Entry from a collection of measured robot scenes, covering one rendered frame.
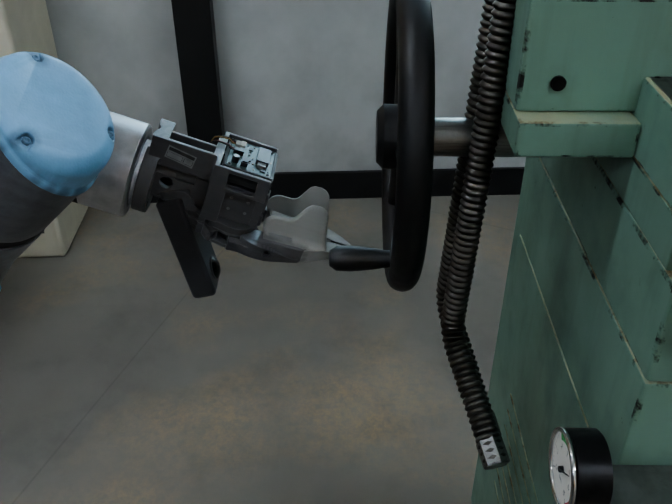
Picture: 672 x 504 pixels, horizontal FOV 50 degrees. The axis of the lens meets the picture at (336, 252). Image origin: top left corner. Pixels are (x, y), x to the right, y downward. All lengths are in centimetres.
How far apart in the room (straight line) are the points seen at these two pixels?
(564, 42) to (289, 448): 105
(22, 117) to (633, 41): 43
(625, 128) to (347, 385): 108
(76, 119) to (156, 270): 147
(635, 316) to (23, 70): 47
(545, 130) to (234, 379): 113
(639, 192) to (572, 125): 7
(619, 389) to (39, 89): 49
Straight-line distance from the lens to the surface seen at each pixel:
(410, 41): 57
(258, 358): 164
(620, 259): 64
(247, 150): 69
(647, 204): 60
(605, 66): 61
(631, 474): 66
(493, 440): 71
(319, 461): 144
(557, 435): 60
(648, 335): 59
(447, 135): 68
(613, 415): 67
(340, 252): 68
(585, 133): 60
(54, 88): 51
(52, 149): 49
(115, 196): 67
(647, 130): 60
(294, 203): 72
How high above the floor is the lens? 110
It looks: 34 degrees down
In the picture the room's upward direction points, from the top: straight up
